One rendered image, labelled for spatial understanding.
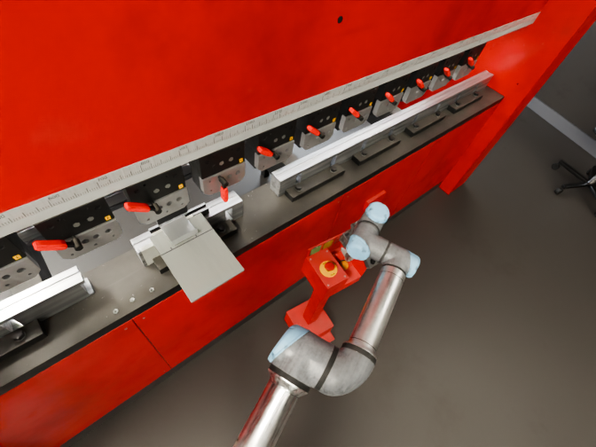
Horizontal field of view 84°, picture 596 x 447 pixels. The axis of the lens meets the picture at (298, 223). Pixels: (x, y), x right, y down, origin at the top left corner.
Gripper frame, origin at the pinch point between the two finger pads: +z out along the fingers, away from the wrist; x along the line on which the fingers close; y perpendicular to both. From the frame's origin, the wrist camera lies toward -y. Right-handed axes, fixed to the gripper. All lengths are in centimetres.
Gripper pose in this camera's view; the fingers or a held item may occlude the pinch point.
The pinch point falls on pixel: (348, 260)
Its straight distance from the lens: 136.8
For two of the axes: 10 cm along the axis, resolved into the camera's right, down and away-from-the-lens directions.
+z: -1.8, 5.1, 8.4
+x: -8.4, 3.6, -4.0
